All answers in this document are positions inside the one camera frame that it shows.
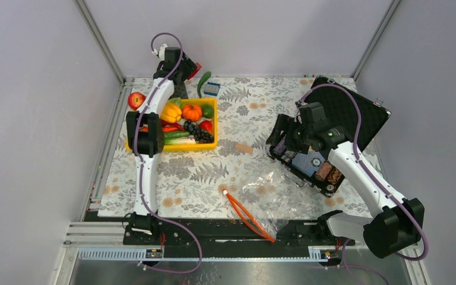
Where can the wooden cork cylinder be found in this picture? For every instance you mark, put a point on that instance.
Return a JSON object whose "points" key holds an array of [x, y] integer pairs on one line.
{"points": [[244, 148]]}

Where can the clear zip top bag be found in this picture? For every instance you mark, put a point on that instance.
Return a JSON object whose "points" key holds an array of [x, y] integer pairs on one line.
{"points": [[268, 199]]}

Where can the yellow fake bell pepper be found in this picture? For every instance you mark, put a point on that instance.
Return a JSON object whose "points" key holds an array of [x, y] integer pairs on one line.
{"points": [[171, 113]]}

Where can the red fake tomato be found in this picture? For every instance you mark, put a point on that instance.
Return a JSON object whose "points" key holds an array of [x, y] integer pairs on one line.
{"points": [[206, 127]]}

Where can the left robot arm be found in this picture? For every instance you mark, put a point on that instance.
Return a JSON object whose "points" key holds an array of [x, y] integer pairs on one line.
{"points": [[143, 219]]}

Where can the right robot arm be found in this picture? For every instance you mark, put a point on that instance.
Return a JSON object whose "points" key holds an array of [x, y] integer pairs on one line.
{"points": [[395, 223]]}

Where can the dark green fake pepper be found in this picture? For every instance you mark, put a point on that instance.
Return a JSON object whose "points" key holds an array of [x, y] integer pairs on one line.
{"points": [[202, 81]]}

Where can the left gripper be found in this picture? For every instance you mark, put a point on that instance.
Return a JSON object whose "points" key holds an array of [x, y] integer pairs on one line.
{"points": [[189, 66]]}

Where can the black poker chip case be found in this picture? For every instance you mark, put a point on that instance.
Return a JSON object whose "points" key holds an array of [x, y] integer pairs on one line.
{"points": [[351, 116]]}

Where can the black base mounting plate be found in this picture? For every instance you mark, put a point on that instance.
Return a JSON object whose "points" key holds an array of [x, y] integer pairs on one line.
{"points": [[226, 238]]}

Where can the green fake cucumber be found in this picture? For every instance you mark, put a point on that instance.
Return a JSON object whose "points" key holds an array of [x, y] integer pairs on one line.
{"points": [[175, 135]]}

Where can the black fake grape bunch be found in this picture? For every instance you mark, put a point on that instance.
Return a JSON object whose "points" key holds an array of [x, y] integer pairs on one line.
{"points": [[195, 131]]}

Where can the blue grey small box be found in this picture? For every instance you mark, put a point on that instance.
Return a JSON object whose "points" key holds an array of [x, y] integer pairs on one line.
{"points": [[211, 89]]}

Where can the black foam square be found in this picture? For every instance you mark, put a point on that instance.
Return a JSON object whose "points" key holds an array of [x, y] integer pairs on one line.
{"points": [[180, 91]]}

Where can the red fake chili pepper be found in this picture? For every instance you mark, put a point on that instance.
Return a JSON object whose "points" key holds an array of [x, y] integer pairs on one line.
{"points": [[164, 123]]}

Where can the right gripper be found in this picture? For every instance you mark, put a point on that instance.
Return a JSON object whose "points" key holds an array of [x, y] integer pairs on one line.
{"points": [[281, 124]]}

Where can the yellow plastic bin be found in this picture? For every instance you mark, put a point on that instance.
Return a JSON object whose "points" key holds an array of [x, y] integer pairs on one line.
{"points": [[152, 142]]}

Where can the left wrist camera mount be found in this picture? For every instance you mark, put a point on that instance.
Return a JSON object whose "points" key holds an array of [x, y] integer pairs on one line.
{"points": [[160, 53]]}

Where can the red fake apple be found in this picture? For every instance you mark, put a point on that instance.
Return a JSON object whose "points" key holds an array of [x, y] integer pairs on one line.
{"points": [[135, 100]]}

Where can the orange fake carrot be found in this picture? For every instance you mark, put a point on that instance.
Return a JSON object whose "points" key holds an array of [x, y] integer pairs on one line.
{"points": [[163, 129]]}

